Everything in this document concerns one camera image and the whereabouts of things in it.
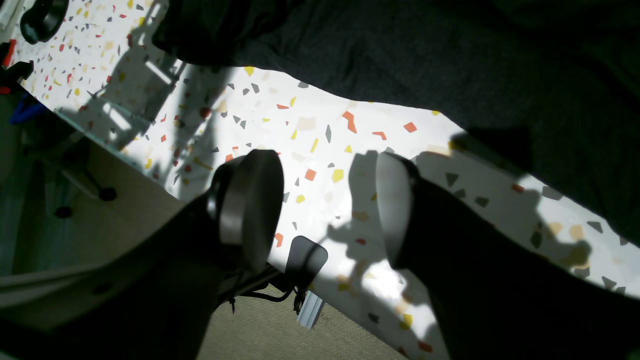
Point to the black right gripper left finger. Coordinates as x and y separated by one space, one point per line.
154 302

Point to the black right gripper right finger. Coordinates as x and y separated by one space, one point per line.
492 298

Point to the dark grey T-shirt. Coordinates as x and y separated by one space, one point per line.
551 85

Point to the black round disc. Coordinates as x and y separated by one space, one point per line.
42 21

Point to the aluminium frame profile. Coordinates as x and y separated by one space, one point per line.
311 310

